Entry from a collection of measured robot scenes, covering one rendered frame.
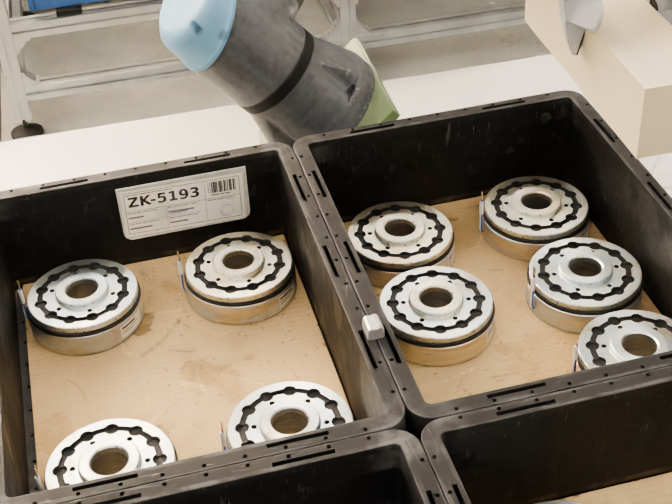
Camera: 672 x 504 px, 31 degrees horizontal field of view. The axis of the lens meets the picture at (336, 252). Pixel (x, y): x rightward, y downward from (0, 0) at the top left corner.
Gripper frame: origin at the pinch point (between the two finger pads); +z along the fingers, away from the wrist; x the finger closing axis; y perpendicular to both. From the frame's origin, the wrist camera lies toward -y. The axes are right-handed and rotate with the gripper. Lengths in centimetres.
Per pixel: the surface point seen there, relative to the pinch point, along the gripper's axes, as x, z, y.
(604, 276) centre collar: -0.7, 22.0, 4.6
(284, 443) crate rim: -32.9, 16.0, 22.4
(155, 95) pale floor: -31, 110, -195
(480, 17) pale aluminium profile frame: 53, 96, -184
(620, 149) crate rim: 4.6, 15.7, -5.4
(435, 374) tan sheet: -17.7, 25.7, 8.8
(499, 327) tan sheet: -10.4, 25.7, 4.6
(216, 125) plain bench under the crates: -28, 39, -59
